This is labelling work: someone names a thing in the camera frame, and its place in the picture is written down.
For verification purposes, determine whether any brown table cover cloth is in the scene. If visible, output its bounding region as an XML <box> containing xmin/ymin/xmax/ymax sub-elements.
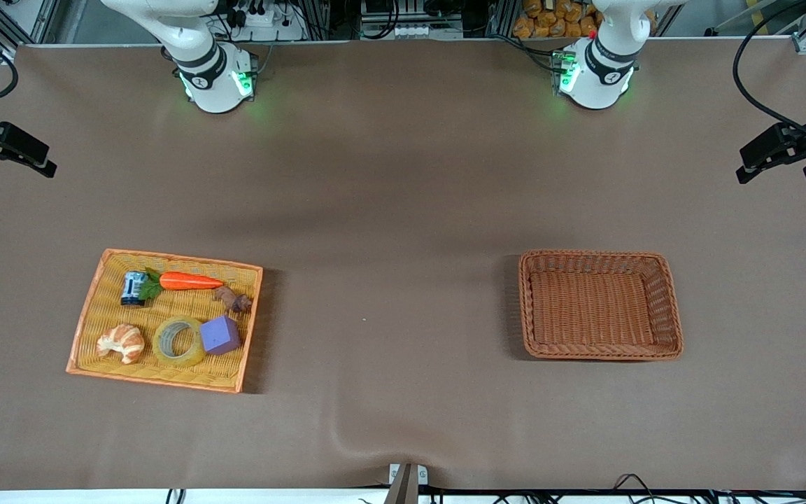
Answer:
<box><xmin>0</xmin><ymin>38</ymin><xmax>806</xmax><ymax>491</ymax></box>

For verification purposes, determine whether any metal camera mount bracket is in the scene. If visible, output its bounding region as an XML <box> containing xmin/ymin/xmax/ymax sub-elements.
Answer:
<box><xmin>386</xmin><ymin>462</ymin><xmax>430</xmax><ymax>504</ymax></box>

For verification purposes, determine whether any purple foam cube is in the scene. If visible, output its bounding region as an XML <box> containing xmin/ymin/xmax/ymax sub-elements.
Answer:
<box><xmin>199</xmin><ymin>314</ymin><xmax>243</xmax><ymax>356</ymax></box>

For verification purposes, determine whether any white power strip with plugs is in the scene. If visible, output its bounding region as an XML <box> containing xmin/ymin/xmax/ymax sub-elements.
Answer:
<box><xmin>225</xmin><ymin>0</ymin><xmax>306</xmax><ymax>43</ymax></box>

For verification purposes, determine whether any yellowish clear packing tape roll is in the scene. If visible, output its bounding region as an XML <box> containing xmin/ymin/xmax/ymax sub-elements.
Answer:
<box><xmin>152</xmin><ymin>315</ymin><xmax>206</xmax><ymax>368</ymax></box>

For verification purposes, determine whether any long black cable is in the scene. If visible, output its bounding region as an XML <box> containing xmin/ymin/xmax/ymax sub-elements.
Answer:
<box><xmin>438</xmin><ymin>486</ymin><xmax>806</xmax><ymax>503</ymax></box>

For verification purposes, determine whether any blue and white battery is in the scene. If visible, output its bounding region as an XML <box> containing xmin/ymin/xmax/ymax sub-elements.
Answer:
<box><xmin>120</xmin><ymin>271</ymin><xmax>148</xmax><ymax>307</ymax></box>

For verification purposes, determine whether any brown toy root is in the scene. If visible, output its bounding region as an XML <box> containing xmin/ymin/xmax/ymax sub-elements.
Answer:
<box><xmin>213</xmin><ymin>286</ymin><xmax>253</xmax><ymax>314</ymax></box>

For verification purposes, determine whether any toy croissant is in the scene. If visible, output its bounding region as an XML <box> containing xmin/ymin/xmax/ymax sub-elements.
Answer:
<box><xmin>97</xmin><ymin>323</ymin><xmax>146</xmax><ymax>365</ymax></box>

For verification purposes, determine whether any black electronics box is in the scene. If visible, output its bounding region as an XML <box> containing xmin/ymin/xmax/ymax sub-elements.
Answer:
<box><xmin>361</xmin><ymin>0</ymin><xmax>439</xmax><ymax>22</ymax></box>

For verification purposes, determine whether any looped black cable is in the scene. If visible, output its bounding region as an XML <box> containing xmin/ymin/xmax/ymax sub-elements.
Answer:
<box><xmin>611</xmin><ymin>473</ymin><xmax>664</xmax><ymax>502</ymax></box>

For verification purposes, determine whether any orange-rimmed yellow wicker tray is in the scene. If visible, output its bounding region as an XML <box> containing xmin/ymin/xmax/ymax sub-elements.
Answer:
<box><xmin>66</xmin><ymin>248</ymin><xmax>264</xmax><ymax>394</ymax></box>

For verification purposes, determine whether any brown wicker basket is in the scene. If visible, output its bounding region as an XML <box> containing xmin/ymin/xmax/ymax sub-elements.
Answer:
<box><xmin>518</xmin><ymin>250</ymin><xmax>684</xmax><ymax>362</ymax></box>

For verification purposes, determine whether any orange toy carrot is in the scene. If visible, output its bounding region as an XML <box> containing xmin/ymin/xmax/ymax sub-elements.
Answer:
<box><xmin>139</xmin><ymin>267</ymin><xmax>225</xmax><ymax>302</ymax></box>

